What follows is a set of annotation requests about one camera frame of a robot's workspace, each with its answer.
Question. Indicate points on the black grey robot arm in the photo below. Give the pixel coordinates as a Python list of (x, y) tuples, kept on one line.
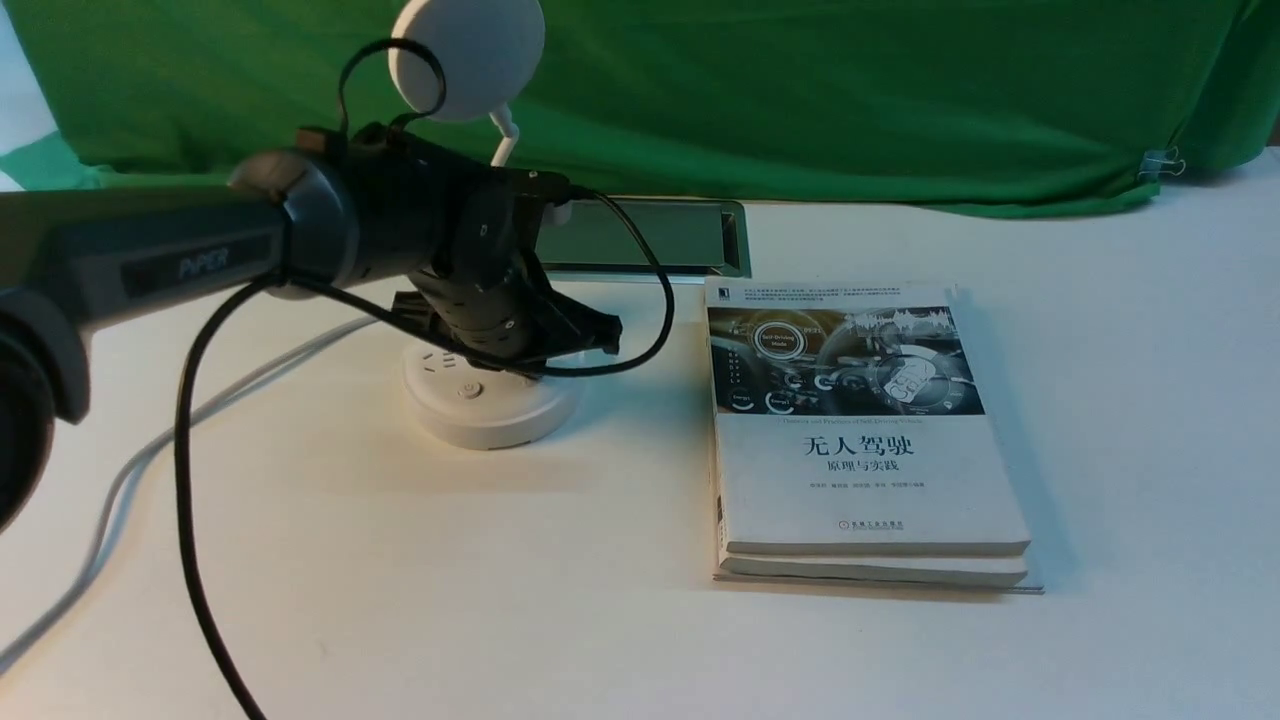
[(328, 210)]

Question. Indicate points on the metal desk cable grommet tray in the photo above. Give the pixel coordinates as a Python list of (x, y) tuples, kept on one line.
[(691, 238)]

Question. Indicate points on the green backdrop cloth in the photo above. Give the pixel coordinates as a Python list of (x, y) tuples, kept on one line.
[(1008, 109)]

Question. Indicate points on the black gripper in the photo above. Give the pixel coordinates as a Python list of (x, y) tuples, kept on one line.
[(484, 288)]

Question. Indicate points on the white desk lamp socket base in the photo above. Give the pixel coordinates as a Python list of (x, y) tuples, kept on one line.
[(488, 52)]

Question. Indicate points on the silver binder clip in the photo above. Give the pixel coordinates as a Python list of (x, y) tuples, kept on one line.
[(1157, 165)]

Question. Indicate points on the upper white paperback book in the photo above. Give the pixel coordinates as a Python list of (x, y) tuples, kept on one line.
[(848, 421)]

